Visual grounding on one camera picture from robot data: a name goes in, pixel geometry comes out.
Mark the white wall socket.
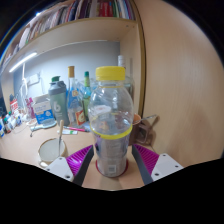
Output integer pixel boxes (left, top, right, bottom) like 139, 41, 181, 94
29, 73, 40, 86

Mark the blue and white box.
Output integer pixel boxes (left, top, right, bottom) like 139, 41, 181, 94
32, 94, 56, 125

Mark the green-capped slim bottle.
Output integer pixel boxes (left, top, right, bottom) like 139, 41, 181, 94
81, 70, 93, 121

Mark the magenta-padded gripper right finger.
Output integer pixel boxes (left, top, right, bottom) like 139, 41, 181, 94
130, 143, 184, 186

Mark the brown mug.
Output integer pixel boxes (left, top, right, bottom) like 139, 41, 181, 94
129, 113, 159, 146

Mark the red and white canister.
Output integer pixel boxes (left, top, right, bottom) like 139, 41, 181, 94
9, 98, 19, 116

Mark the white cup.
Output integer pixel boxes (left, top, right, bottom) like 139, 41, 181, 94
37, 137, 67, 169

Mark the metal spoon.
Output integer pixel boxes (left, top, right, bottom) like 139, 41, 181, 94
57, 119, 65, 158

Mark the clear bottle with yellow cap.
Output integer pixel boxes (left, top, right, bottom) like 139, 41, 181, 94
87, 65, 135, 178

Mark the tall clear glass bottle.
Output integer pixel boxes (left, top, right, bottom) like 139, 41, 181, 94
117, 54, 136, 98

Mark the clear bottle with tan cap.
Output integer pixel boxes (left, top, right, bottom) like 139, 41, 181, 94
66, 65, 87, 127

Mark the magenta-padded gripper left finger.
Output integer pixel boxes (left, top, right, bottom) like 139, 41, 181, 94
44, 144, 95, 187

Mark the pink pouch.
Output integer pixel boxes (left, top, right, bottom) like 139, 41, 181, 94
25, 97, 36, 119

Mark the light blue hairbrush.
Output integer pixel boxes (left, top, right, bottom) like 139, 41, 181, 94
29, 119, 58, 133

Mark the wooden shelf unit with books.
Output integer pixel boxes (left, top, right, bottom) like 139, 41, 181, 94
0, 0, 139, 73

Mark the white tube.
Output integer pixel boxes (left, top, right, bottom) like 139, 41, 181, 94
56, 129, 79, 136

